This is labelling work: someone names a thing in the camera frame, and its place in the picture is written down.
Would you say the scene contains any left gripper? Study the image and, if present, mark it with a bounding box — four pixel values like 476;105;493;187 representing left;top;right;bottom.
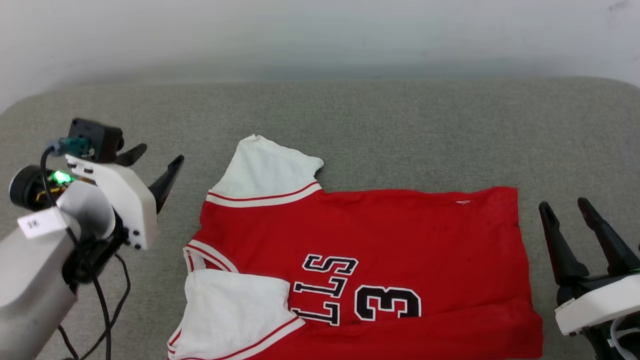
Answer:
64;143;185;251

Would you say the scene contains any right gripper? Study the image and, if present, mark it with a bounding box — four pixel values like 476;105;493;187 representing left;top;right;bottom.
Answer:
538;197;640;337

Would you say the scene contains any red and white basketball jersey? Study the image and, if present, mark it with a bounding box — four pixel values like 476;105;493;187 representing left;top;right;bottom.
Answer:
166;134;545;360

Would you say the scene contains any white paper cable label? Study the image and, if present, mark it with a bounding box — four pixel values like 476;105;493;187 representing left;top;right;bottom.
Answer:
17;207;69;240

